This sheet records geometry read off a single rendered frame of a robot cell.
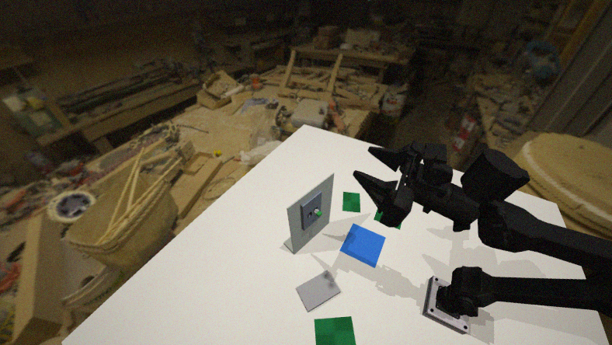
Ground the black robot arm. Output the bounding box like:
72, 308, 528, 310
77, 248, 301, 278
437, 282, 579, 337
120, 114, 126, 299
415, 143, 612, 319

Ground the blue flat square mat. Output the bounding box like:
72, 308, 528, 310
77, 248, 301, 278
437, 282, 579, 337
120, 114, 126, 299
340, 224, 385, 268

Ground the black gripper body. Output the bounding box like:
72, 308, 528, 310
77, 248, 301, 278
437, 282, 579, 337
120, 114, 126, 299
380, 141, 454, 228

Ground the dark green flat rectangle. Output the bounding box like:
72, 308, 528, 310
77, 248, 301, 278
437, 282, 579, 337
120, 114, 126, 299
374, 209, 402, 230

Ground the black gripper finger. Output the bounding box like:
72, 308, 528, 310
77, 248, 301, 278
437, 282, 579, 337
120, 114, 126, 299
368, 143, 411, 172
353, 170, 398, 214

